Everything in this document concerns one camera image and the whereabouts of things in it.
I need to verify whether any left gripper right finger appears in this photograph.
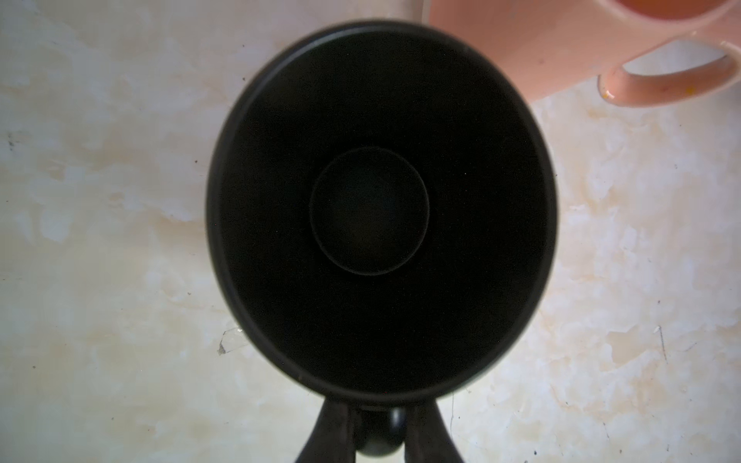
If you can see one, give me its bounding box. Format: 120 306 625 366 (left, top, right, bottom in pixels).
404 400 463 463

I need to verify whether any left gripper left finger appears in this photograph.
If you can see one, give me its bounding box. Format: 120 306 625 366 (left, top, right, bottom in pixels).
295 399 359 463

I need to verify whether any black mug white inside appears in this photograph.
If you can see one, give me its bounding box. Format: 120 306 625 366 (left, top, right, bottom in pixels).
205 19 560 458

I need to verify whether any peach orange mug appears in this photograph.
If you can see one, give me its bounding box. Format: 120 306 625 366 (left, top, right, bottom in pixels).
422 0 740 108

